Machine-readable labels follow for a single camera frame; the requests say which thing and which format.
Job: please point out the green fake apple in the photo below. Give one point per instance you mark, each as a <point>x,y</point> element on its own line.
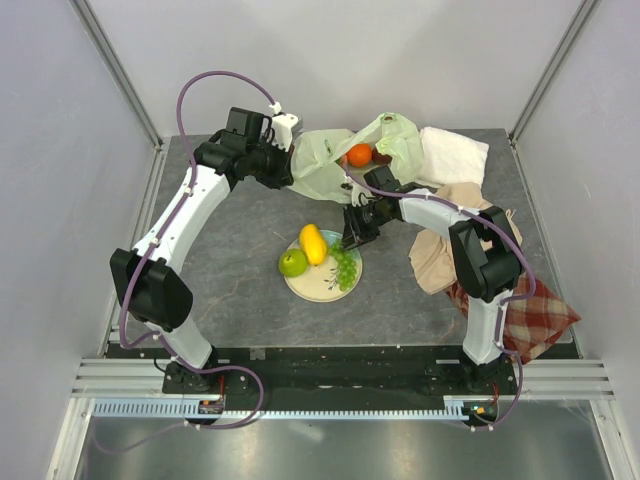
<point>292,263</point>

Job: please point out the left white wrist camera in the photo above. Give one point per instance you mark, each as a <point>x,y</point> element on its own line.
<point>285,127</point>

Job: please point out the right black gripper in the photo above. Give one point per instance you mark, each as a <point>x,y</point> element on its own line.
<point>354,234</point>

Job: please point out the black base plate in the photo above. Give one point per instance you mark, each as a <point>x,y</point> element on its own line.
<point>345,378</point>

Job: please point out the beige crumpled cloth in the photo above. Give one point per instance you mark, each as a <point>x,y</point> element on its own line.
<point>431,255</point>

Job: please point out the yellow fake mango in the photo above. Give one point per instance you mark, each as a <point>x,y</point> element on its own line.
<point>313,244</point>

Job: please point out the red plaid cloth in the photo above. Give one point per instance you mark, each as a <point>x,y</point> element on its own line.
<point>528,326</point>

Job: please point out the orange fake fruit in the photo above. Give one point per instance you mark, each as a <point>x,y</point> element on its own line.
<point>360,155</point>

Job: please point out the beige and blue plate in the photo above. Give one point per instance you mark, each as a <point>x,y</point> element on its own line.
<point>313,285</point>

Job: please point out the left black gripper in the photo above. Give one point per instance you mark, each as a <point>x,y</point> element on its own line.
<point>283,176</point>

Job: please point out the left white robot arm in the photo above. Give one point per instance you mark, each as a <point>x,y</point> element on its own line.
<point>147,276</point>

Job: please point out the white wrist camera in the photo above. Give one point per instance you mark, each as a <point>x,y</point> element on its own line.
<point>285,127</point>
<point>358,195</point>

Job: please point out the white folded towel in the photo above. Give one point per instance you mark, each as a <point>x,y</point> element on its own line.
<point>451,158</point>

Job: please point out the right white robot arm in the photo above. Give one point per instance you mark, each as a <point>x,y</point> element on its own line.
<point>487,259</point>

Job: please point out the light blue cable duct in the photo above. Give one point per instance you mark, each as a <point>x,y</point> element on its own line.
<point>205,410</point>

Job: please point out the dark red fake fruit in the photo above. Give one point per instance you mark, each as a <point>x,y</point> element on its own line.
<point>380,159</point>

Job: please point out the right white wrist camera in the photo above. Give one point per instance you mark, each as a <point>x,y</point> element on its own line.
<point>358,195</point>

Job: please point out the green fake grapes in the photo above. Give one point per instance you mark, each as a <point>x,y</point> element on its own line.
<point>343,270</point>

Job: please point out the light green plastic bag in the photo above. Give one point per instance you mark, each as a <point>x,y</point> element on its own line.
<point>315,163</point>

